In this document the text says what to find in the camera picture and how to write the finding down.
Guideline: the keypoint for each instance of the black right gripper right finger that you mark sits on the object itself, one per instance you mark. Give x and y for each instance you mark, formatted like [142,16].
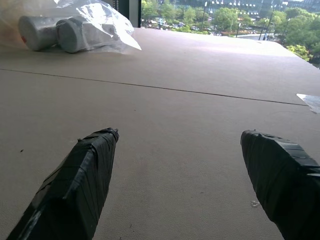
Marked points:
[282,180]

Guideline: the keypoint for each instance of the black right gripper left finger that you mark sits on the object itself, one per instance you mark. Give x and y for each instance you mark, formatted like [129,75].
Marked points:
[77,190]

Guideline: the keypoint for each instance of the clear plastic wrapper piece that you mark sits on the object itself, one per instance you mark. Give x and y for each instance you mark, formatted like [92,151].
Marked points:
[311,101]

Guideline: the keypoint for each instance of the right white cylinder roll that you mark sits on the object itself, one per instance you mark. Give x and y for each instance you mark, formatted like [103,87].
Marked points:
[75,35]

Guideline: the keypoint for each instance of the white cylinder roll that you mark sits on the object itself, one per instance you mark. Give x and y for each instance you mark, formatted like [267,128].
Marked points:
[75,35]
[36,33]

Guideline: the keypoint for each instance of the left white cylinder roll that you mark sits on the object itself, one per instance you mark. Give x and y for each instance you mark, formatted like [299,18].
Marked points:
[36,33]

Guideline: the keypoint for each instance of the clear plastic bag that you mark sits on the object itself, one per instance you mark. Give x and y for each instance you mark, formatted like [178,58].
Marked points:
[110,27]

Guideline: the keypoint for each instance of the dark window frame post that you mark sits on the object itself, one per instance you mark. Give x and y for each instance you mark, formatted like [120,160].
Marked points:
[126,11]

